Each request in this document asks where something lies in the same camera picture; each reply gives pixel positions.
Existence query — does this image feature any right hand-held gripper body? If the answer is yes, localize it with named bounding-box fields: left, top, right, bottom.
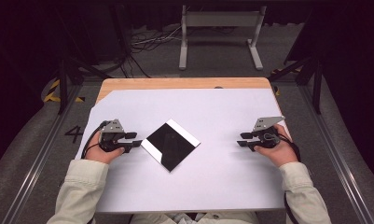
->
left=251, top=116, right=286, bottom=150

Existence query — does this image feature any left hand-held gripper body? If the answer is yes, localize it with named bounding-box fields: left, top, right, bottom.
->
left=98, top=119, right=127, bottom=153

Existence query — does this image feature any black white-edged photo frame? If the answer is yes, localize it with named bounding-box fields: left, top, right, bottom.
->
left=140, top=118, right=201, bottom=173

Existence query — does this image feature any person's right hand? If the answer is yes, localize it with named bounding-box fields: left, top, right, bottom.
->
left=253, top=123, right=299, bottom=169

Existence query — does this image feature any person's left hand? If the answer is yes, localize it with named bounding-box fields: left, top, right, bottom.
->
left=84, top=132, right=126, bottom=165

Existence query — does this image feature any yellow black hazard tape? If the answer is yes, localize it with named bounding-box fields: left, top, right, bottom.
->
left=42, top=78, right=86, bottom=104
left=270, top=67, right=302, bottom=97

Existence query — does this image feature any white paper sheet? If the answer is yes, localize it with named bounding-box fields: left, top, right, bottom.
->
left=75, top=88, right=293, bottom=215

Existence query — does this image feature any wooden table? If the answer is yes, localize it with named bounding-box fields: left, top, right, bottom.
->
left=95, top=77, right=285, bottom=125

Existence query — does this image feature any black metal stand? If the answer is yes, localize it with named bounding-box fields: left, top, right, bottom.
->
left=55, top=55, right=113, bottom=115
left=268, top=55, right=325, bottom=115

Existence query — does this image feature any person's pale jacket torso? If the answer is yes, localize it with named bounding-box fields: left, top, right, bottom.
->
left=128, top=211, right=261, bottom=224

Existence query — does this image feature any white metal stand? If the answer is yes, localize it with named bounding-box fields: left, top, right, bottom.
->
left=178, top=4, right=268, bottom=71

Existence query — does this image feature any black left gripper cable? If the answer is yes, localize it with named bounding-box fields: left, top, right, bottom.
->
left=80, top=119, right=111, bottom=160

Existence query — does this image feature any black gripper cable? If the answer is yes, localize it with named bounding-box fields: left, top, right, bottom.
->
left=270, top=133, right=302, bottom=224
left=80, top=119, right=111, bottom=160

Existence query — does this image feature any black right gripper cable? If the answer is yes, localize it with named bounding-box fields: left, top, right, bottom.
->
left=270, top=133, right=302, bottom=224

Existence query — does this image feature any aluminium floor rail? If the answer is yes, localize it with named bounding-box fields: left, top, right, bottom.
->
left=298, top=83, right=374, bottom=224
left=1, top=83, right=84, bottom=224

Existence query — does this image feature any bundle of floor cables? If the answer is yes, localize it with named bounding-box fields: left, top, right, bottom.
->
left=130, top=24, right=184, bottom=53

